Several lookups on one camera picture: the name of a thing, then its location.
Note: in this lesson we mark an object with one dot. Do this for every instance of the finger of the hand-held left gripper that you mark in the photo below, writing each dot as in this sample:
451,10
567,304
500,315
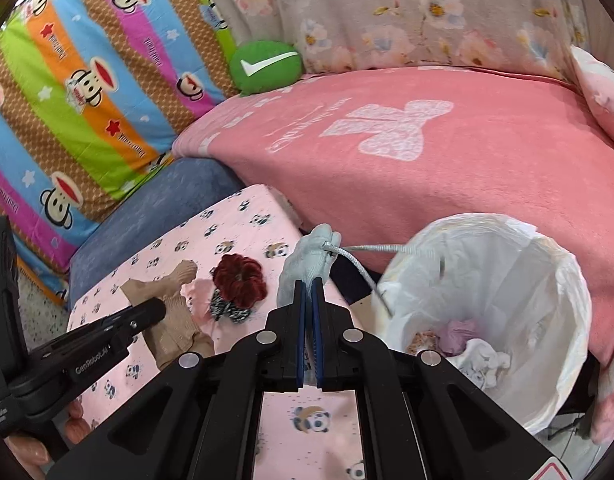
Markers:
87,355

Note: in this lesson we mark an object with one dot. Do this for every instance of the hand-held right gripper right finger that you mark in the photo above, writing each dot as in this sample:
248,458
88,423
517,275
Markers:
318,330

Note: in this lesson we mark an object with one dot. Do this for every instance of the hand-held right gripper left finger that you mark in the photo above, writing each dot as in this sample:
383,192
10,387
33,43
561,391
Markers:
299,330

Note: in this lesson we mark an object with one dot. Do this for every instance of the beige stocking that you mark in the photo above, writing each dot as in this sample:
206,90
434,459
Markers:
174,310

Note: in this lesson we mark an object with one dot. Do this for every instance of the peach scrunchie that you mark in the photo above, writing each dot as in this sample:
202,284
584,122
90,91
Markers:
422,342

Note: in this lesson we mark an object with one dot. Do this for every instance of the purple cloth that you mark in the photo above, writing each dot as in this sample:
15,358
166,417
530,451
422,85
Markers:
459,335

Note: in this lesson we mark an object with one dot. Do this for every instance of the white sock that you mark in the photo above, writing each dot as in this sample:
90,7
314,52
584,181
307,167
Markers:
482,357

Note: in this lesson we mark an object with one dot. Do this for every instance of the white-lined trash bin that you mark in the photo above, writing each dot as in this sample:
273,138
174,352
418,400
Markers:
542,310

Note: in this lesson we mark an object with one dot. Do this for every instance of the person's left hand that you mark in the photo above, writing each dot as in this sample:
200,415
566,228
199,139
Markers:
79,422

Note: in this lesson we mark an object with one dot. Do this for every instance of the brown cardboard sheet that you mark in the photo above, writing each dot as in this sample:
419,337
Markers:
362,317

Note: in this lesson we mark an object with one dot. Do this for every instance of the black and white scrunchie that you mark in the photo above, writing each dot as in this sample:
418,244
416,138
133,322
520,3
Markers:
229,310

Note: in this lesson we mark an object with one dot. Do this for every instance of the dark red scrunchie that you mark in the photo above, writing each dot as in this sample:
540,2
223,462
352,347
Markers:
239,280

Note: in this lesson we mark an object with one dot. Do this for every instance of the panda-print pink cloth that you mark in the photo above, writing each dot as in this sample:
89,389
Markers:
307,440

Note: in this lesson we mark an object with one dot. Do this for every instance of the blue upholstered seat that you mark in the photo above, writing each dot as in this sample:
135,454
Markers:
152,205

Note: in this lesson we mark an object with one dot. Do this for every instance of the pink blanket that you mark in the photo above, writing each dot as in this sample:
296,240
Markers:
462,170

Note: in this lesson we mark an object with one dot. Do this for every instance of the striped monkey-print quilt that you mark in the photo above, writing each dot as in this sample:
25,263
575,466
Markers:
87,110

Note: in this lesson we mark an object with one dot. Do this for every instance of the green pillow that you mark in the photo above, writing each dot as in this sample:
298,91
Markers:
264,67

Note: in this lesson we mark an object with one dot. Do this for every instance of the grey floral blanket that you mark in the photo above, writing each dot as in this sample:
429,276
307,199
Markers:
387,10

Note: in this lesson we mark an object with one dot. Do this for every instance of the pink pillow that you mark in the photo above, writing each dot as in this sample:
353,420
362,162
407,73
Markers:
604,100

